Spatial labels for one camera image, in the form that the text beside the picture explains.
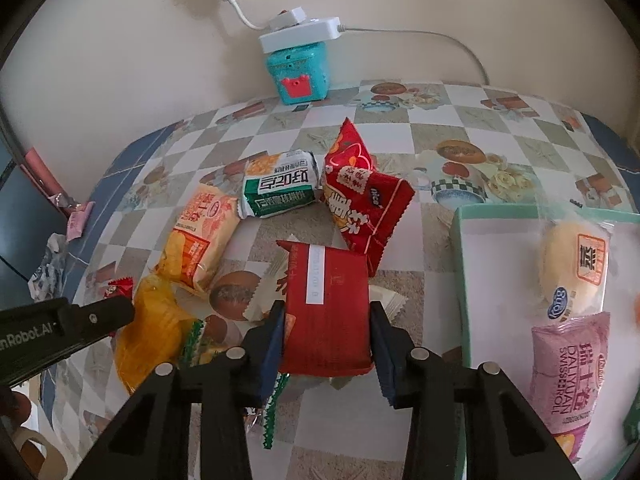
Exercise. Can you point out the teal shallow box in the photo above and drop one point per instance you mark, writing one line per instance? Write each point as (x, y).
(495, 280)

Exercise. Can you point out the pink wrapped candy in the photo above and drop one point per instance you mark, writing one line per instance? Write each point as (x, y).
(80, 220)

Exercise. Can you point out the small red candy packet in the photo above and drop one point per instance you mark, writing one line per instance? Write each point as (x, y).
(119, 288)

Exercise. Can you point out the pink swiss roll packet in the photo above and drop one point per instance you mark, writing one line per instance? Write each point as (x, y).
(570, 385)

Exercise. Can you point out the dark red packet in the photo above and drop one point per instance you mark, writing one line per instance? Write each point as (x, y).
(325, 320)

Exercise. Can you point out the teal tin box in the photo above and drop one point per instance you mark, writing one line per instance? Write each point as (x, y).
(297, 75)

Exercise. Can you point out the white power strip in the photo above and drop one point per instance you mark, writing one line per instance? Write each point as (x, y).
(300, 32)

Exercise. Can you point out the yellow cake packet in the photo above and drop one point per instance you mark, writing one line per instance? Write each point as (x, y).
(147, 330)

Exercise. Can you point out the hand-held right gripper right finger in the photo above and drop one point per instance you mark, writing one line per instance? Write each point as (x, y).
(384, 360)

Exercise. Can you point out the orange white bread packet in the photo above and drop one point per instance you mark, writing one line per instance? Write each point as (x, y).
(200, 240)

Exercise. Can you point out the silver wrapped candy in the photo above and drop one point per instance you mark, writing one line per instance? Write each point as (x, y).
(67, 201)

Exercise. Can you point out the blue white crumpled wrapper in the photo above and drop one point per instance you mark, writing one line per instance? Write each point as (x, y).
(47, 270)

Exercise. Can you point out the red snack packet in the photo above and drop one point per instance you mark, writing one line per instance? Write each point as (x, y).
(362, 195)

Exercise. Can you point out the green white biscuit packet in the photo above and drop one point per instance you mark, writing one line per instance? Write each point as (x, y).
(280, 185)

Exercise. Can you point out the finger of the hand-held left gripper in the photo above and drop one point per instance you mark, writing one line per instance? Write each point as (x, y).
(95, 319)

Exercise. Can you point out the person's left hand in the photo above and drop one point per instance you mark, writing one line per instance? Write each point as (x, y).
(14, 405)

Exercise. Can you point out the pink roll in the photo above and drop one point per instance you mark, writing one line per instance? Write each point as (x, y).
(42, 170)

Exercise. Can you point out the dark cabinet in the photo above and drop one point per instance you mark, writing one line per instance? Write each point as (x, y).
(10, 240)

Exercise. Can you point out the white snack packet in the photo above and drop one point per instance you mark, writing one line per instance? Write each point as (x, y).
(267, 285)

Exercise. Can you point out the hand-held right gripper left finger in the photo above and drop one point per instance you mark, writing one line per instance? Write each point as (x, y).
(272, 342)

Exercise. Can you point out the clear packet pale round cake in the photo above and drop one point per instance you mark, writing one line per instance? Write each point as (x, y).
(572, 270)

